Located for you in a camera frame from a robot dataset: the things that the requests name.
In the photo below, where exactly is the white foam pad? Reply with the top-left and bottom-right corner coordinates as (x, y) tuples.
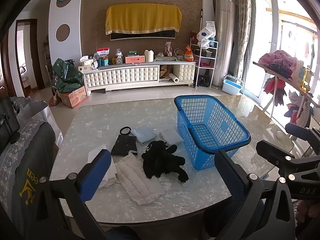
(87, 144), (117, 189)

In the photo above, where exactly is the blue plastic laundry basket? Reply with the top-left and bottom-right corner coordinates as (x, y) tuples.
(174, 95), (251, 170)

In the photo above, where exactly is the white quilted cloth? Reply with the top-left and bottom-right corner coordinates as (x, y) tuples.
(115, 153), (164, 205)

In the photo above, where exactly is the black sparkly handbag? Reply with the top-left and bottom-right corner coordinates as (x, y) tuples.
(111, 126), (138, 156)

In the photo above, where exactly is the black plush toy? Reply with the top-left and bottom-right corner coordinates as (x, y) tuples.
(142, 140), (189, 183)

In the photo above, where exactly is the light blue towel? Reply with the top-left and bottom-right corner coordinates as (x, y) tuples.
(131, 127), (157, 144)

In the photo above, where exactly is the grey-blue cloth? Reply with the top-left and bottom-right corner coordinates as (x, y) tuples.
(160, 128), (183, 146)

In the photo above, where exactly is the person's right hand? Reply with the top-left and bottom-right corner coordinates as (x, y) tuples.
(296, 200), (320, 223)

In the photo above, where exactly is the clothes drying rack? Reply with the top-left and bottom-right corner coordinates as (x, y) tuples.
(253, 62), (319, 128)

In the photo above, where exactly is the grey chair with cover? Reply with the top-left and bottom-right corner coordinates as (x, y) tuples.
(1, 119), (55, 239)

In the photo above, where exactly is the pink purple clothes pile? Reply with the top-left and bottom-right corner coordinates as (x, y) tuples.
(258, 50), (298, 79)

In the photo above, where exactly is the light blue storage bin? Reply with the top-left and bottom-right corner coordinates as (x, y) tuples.
(222, 75), (244, 95)

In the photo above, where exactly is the black leather handbag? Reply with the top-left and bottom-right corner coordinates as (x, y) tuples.
(0, 96), (20, 153)

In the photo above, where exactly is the red-print cardboard box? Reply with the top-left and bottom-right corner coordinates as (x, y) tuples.
(58, 86), (87, 108)

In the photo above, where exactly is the white metal shelf rack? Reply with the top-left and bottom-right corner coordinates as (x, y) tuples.
(189, 37), (219, 88)

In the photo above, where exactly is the white paper roll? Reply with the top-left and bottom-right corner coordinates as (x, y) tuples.
(169, 73), (179, 83)

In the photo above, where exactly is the green plastic bag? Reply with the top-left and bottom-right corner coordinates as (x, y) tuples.
(51, 59), (84, 93)

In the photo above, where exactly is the orange bag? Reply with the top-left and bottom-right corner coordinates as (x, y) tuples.
(184, 45), (194, 62)

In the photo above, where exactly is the white blue plastic bag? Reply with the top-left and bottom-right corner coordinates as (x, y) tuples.
(196, 21), (216, 42)

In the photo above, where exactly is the white standing air conditioner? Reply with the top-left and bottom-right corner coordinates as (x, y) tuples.
(213, 0), (235, 87)

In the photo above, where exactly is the patterned window curtain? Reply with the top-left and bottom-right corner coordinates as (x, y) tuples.
(234, 0), (252, 79)

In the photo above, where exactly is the white tufted TV cabinet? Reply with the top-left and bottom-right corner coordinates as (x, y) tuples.
(83, 61), (196, 96)

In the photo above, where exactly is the white plastic jug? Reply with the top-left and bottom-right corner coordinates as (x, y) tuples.
(144, 50), (154, 62)

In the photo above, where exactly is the pink storage box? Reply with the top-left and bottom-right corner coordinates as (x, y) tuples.
(125, 55), (145, 64)

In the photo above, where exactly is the yellow television cover cloth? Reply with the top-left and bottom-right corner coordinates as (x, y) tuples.
(105, 3), (182, 35)

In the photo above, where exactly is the black wall television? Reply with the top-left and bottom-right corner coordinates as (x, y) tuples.
(110, 30), (176, 41)

